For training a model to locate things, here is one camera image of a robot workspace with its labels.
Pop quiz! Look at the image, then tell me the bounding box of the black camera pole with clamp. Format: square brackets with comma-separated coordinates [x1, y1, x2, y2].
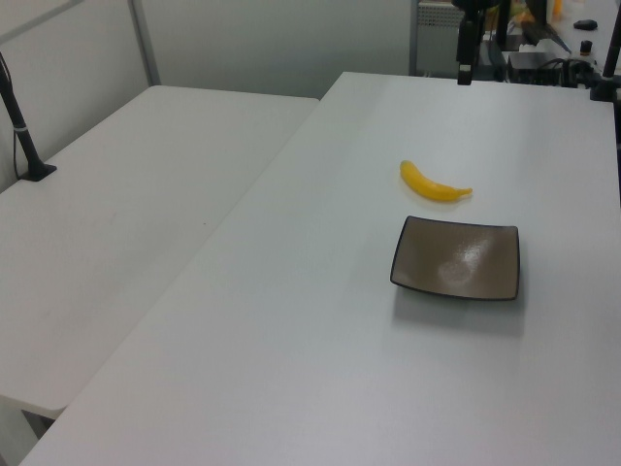
[588, 17, 621, 103]

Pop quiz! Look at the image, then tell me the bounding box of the black camera pole, white band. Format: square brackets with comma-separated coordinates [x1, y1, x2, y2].
[0, 50, 58, 183]

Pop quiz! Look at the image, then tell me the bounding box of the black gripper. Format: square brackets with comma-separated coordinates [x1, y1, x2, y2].
[450, 0, 501, 86]

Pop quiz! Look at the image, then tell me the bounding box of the black electronics box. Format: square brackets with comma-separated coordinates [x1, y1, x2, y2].
[507, 50, 570, 84]

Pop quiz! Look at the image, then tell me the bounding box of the yellow banana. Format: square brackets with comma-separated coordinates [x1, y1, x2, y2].
[399, 159, 474, 203]

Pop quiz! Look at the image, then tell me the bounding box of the grey perforated metal panel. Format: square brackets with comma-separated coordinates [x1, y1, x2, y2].
[409, 0, 461, 77]

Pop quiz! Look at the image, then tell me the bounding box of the square brown ceramic plate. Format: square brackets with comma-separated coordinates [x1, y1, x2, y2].
[389, 215, 523, 302]

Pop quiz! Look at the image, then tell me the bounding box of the yellow background object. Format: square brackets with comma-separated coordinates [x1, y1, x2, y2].
[512, 0, 536, 25]

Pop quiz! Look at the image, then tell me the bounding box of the white side table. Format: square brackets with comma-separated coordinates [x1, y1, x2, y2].
[0, 84, 321, 419]

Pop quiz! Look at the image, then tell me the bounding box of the black upright frame post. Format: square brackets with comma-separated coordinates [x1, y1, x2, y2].
[494, 0, 513, 50]

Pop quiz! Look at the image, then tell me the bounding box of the grey metal partition post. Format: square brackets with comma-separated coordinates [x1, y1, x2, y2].
[127, 0, 162, 87]

